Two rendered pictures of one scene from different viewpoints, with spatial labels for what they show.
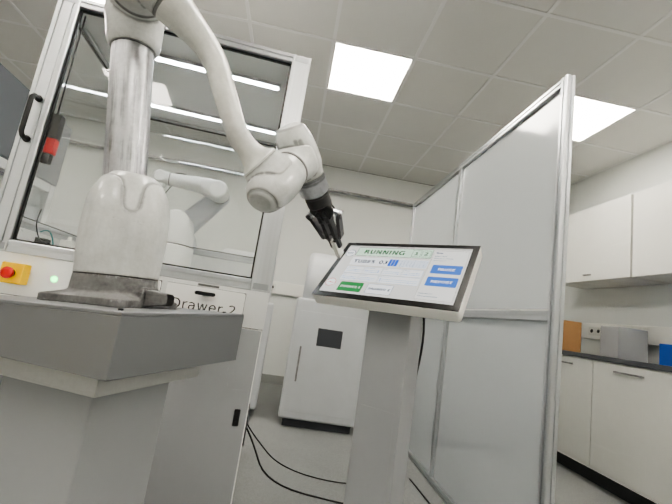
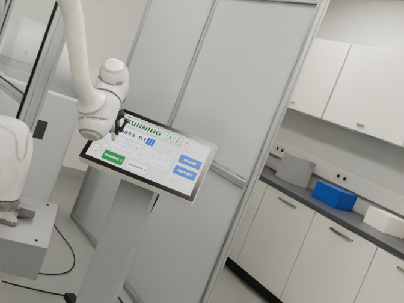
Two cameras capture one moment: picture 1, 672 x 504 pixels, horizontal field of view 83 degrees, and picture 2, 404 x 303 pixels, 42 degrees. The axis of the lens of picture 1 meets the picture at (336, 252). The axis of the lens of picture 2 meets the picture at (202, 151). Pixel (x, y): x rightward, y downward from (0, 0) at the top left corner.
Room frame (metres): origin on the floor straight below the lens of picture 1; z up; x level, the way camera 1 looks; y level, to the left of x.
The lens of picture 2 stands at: (-0.78, 0.69, 1.40)
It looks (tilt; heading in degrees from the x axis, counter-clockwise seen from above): 6 degrees down; 331
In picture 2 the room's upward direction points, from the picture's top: 21 degrees clockwise
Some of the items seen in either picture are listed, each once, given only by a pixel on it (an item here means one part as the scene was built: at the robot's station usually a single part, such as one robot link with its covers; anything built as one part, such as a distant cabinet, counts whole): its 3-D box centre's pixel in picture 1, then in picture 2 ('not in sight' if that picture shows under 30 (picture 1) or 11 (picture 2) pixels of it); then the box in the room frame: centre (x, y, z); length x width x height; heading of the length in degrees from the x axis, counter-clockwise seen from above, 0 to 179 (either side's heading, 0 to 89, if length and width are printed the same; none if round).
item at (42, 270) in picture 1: (161, 294); not in sight; (1.90, 0.82, 0.87); 1.02 x 0.95 x 0.14; 100
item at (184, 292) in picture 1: (204, 302); not in sight; (1.47, 0.47, 0.87); 0.29 x 0.02 x 0.11; 100
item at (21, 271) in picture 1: (14, 273); not in sight; (1.34, 1.10, 0.88); 0.07 x 0.05 x 0.07; 100
